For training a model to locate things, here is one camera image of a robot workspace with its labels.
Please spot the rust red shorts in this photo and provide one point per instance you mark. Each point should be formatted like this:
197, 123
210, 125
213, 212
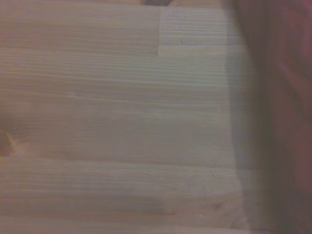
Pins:
282, 122

